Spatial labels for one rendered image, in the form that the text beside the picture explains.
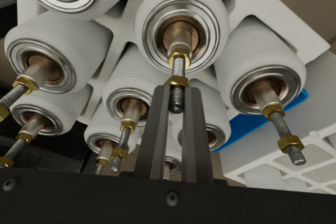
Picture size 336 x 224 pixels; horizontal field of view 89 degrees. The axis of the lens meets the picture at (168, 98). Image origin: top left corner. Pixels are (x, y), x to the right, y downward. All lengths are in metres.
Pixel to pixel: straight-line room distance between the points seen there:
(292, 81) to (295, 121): 0.27
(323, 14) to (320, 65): 0.11
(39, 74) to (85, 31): 0.08
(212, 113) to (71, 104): 0.23
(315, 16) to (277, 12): 0.25
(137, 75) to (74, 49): 0.08
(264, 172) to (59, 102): 0.50
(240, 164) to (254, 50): 0.39
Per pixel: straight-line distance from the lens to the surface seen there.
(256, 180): 0.55
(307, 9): 0.50
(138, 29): 0.18
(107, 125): 0.31
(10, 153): 0.32
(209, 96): 0.29
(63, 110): 0.32
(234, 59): 0.22
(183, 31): 0.17
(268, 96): 0.21
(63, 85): 0.26
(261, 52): 0.22
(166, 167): 0.36
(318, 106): 0.49
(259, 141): 0.53
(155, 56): 0.19
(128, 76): 0.22
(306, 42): 0.31
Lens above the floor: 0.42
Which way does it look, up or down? 48 degrees down
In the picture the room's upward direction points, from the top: 173 degrees counter-clockwise
